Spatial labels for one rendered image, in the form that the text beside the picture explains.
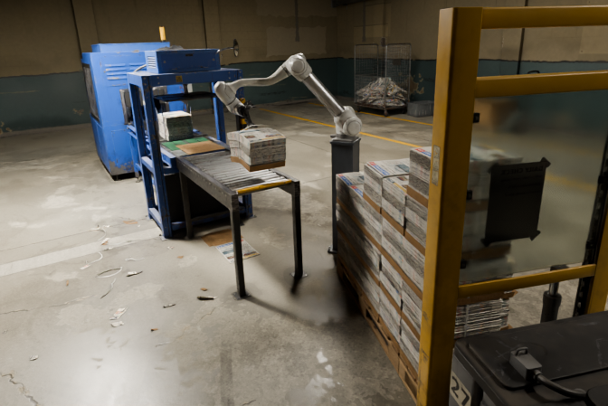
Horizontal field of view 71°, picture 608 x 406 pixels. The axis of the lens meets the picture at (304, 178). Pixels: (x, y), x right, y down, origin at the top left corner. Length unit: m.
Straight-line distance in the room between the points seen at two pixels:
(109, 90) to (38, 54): 5.21
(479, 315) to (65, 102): 10.41
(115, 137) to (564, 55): 7.81
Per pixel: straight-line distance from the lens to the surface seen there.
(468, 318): 2.22
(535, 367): 1.53
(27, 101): 11.44
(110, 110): 6.35
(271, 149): 2.99
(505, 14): 1.45
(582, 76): 1.65
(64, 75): 11.42
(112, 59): 6.31
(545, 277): 1.81
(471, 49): 1.37
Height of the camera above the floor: 1.77
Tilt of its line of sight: 18 degrees down
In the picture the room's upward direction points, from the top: 2 degrees counter-clockwise
